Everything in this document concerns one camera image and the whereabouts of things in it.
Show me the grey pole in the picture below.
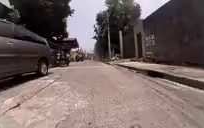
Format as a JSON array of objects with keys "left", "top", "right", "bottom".
[{"left": 106, "top": 13, "right": 112, "bottom": 61}]

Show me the grey concrete road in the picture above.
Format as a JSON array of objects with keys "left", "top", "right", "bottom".
[{"left": 0, "top": 59, "right": 204, "bottom": 128}]

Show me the roadside stall with roof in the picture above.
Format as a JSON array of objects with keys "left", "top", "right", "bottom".
[{"left": 48, "top": 37, "right": 80, "bottom": 67}]

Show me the tall green tree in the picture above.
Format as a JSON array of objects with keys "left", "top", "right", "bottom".
[{"left": 92, "top": 0, "right": 142, "bottom": 62}]

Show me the dark kerb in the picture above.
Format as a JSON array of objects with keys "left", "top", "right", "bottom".
[{"left": 107, "top": 62, "right": 204, "bottom": 94}]

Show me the raised concrete pavement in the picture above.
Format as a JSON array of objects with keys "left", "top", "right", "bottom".
[{"left": 110, "top": 59, "right": 204, "bottom": 85}]

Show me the large dark tree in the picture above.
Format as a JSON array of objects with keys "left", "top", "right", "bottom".
[{"left": 6, "top": 0, "right": 75, "bottom": 40}]

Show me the grey concrete building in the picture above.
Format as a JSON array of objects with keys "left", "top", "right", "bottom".
[{"left": 118, "top": 0, "right": 204, "bottom": 67}]

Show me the dark grey car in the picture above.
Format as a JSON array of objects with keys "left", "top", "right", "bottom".
[{"left": 0, "top": 17, "right": 53, "bottom": 84}]

